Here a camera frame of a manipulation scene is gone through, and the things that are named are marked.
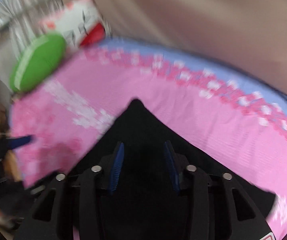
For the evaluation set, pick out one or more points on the pink floral bed sheet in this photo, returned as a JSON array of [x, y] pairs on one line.
[[233, 118]]

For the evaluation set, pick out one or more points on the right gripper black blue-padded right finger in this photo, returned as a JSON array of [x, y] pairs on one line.
[[212, 206]]

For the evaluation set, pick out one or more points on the silver wardrobe cover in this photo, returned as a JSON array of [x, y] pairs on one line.
[[18, 28]]

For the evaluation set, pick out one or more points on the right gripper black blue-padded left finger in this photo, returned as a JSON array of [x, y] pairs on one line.
[[82, 200]]

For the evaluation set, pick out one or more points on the black pants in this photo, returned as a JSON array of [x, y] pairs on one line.
[[144, 202]]

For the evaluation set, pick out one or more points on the green plush cushion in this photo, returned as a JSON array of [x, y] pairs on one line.
[[37, 62]]

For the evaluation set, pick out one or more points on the beige curtain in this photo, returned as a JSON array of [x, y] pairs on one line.
[[248, 34]]

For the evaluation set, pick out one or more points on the white cartoon face pillow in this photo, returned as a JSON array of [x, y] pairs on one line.
[[79, 22]]

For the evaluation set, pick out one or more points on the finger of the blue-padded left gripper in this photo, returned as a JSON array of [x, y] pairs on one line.
[[13, 143]]

